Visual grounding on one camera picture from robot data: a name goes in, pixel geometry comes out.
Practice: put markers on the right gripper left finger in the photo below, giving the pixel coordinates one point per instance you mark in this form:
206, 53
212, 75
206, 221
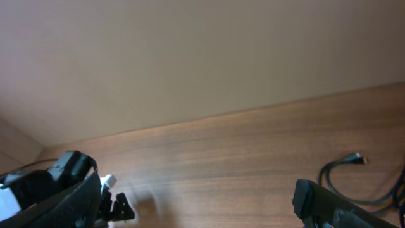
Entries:
76, 206

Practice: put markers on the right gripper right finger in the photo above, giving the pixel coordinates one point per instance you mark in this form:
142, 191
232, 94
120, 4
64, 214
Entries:
319, 207

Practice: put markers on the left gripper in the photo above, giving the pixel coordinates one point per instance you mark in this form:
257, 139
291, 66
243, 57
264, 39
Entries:
121, 211

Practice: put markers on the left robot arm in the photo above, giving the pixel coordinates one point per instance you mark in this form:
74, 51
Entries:
21, 189

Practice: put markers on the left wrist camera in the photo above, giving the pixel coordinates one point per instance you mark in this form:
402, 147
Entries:
108, 182

